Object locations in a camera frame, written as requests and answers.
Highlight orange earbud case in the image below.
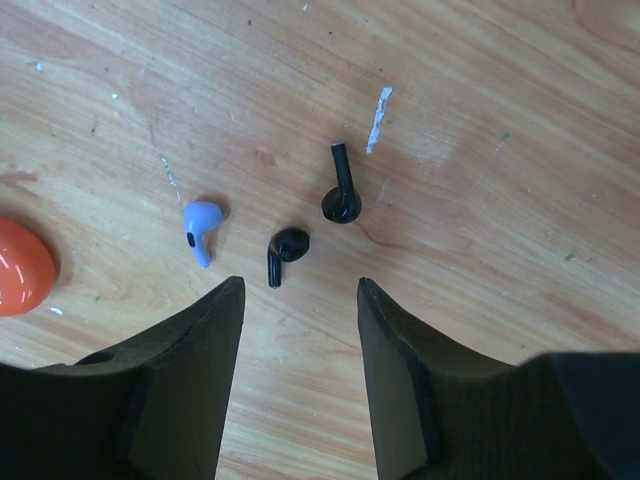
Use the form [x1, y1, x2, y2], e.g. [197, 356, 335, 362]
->
[1, 217, 57, 317]

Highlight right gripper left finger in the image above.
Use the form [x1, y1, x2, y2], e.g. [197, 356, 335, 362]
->
[1, 276, 245, 479]

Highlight purple earbud lower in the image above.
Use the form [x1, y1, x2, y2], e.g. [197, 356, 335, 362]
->
[183, 201, 224, 268]

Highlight black earbud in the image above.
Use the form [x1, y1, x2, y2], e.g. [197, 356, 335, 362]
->
[321, 143, 362, 224]
[267, 227, 310, 288]

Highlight black earbud lower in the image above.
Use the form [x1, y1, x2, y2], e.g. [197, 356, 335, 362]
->
[267, 227, 310, 288]

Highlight black earbud upper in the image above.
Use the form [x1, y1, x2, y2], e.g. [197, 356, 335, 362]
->
[321, 143, 362, 224]

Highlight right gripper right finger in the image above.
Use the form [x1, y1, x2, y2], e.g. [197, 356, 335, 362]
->
[357, 278, 639, 479]

